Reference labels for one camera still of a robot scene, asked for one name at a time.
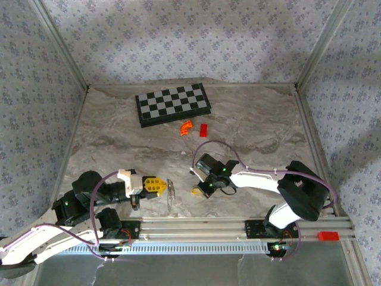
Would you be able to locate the small controller board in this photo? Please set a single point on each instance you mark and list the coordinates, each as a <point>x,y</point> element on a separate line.
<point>117,247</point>
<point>278,248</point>

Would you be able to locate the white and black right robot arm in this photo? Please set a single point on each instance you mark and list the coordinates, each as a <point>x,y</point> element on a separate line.
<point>256,181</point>

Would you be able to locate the aluminium side frame rail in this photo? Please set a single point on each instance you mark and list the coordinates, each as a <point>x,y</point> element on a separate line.
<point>311,134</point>
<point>74,128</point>

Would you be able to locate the grey metal sheet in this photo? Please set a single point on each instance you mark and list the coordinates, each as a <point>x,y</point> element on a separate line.
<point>178,271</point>

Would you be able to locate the red plastic block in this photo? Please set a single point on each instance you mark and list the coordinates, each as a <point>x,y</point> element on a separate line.
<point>203,130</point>

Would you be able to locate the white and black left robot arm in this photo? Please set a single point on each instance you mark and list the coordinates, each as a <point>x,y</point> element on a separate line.
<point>59,241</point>

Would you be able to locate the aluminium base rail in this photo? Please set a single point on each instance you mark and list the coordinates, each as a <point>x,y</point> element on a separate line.
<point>193,228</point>

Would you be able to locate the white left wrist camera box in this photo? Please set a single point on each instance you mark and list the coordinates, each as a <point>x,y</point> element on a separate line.
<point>134,184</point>

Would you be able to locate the black and grey chessboard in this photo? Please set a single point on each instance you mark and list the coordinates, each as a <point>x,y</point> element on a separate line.
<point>172,104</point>

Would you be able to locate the aluminium back frame rail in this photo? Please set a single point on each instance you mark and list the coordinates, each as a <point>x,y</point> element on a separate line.
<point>253,85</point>

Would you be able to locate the aluminium corner frame post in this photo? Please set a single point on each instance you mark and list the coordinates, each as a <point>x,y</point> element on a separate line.
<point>61,44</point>
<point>324,40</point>

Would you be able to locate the orange curved plastic piece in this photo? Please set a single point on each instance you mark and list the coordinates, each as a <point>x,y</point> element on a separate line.
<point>185,126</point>

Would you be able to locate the red block on base rail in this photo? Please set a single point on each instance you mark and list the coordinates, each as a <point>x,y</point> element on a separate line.
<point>328,236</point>

